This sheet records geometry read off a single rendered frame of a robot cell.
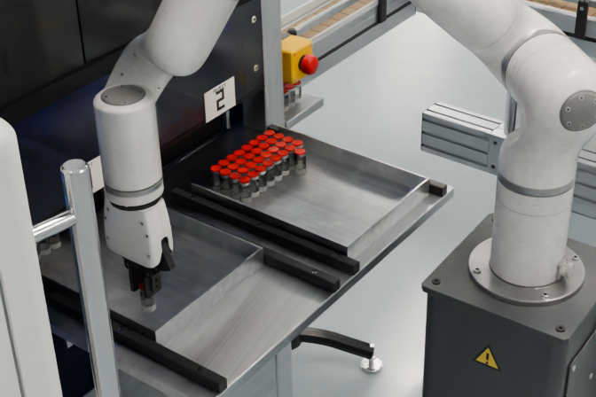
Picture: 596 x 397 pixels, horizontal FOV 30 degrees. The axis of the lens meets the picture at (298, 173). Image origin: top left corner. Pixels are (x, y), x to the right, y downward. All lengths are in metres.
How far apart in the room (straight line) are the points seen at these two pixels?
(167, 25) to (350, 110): 2.70
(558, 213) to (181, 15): 0.68
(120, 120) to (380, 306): 1.77
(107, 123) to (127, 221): 0.17
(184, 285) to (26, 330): 0.82
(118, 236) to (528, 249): 0.64
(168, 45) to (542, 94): 0.52
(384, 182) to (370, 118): 2.04
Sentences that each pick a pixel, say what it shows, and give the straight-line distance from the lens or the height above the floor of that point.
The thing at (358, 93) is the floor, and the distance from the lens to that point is 4.26.
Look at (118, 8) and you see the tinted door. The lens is 1.81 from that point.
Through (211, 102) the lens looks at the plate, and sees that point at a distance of 2.04.
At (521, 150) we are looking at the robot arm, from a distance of 1.69.
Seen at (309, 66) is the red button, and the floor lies 1.00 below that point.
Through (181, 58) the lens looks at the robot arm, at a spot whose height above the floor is 1.34.
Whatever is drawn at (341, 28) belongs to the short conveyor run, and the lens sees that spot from 2.55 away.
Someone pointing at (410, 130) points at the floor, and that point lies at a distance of 4.01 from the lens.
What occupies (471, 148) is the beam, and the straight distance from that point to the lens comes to 2.96.
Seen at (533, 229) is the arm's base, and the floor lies 0.99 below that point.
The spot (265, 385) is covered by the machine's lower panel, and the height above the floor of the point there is 0.25.
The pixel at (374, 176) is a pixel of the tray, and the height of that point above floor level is 0.88.
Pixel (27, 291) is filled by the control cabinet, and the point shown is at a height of 1.39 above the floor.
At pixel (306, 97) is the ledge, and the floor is 0.88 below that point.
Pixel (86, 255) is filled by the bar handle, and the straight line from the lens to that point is 1.02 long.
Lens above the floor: 1.98
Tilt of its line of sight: 32 degrees down
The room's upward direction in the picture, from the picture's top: 1 degrees counter-clockwise
